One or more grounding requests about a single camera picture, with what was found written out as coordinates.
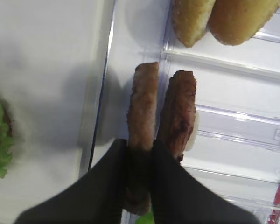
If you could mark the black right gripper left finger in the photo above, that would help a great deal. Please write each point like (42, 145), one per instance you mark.
(96, 198)

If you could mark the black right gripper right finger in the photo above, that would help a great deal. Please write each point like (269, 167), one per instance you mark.
(178, 198)

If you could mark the brown meat patty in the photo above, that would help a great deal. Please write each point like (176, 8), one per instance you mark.
(178, 114)
(141, 122)

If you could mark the green lettuce leaf in rack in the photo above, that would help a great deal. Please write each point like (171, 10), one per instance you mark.
(146, 219)

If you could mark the bread bun slice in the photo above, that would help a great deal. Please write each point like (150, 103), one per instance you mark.
(232, 22)
(190, 19)

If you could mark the clear acrylic food rack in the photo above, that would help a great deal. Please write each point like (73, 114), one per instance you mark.
(236, 152)

